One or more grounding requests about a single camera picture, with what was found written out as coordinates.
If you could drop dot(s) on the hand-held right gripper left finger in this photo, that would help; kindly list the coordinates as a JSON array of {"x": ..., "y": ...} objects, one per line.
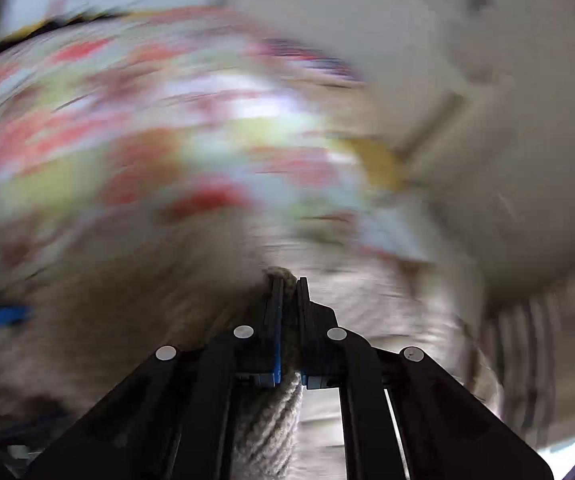
[{"x": 273, "y": 340}]

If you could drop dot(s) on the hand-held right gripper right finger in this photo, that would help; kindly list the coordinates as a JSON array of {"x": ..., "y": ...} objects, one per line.
[{"x": 303, "y": 340}]

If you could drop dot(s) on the beige quilted blanket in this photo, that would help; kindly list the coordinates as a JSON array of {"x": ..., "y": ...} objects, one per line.
[{"x": 272, "y": 425}]

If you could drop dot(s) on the yellow pillow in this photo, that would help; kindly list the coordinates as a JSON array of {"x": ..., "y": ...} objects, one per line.
[{"x": 375, "y": 162}]

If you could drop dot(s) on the striped printed curtain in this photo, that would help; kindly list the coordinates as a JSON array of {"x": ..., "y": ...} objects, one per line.
[{"x": 527, "y": 360}]

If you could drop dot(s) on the floral bed sheet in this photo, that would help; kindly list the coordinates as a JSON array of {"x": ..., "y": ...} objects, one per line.
[{"x": 132, "y": 125}]

